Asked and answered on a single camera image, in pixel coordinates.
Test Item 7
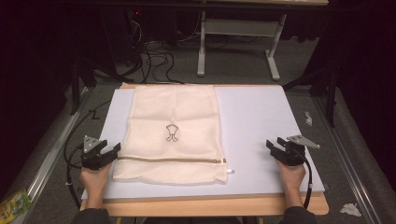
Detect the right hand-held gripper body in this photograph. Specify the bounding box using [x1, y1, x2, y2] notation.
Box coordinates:
[276, 133, 321, 167]

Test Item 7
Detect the thin black floor cable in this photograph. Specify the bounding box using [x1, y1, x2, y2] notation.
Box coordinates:
[63, 99, 112, 157]

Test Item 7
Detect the person's left hand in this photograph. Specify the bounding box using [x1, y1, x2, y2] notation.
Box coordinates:
[78, 161, 114, 200]

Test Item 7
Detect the metal floor rail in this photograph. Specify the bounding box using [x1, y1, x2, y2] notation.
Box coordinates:
[312, 95, 378, 224]
[14, 87, 92, 224]

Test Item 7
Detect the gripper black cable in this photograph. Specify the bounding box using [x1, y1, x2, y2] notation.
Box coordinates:
[293, 148, 314, 210]
[63, 142, 86, 210]

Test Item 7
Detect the black metal stand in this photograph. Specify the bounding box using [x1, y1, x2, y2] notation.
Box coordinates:
[68, 57, 98, 117]
[281, 66, 340, 129]

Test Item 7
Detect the cream mesh laundry bag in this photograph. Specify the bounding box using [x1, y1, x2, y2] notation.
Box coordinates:
[112, 84, 235, 186]

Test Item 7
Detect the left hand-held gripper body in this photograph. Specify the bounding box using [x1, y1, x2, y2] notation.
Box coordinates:
[80, 134, 107, 172]

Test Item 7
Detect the green printed packet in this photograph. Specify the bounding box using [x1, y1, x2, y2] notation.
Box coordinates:
[0, 188, 34, 224]

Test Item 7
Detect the tangle of black cables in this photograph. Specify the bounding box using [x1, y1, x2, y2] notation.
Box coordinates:
[125, 8, 185, 86]

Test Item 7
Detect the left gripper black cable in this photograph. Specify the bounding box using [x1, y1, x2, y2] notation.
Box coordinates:
[63, 142, 86, 210]

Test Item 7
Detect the large crumpled white paper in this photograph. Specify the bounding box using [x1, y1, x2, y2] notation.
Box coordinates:
[339, 203, 363, 218]

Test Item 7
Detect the white foam board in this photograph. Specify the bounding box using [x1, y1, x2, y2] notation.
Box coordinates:
[80, 85, 327, 201]

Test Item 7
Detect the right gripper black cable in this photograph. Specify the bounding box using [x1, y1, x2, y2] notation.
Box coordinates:
[293, 148, 314, 210]

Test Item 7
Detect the desk with grey metal frame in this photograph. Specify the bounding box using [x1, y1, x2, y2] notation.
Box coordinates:
[196, 0, 330, 82]

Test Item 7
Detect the person's right hand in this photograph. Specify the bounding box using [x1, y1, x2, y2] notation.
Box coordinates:
[275, 160, 308, 195]

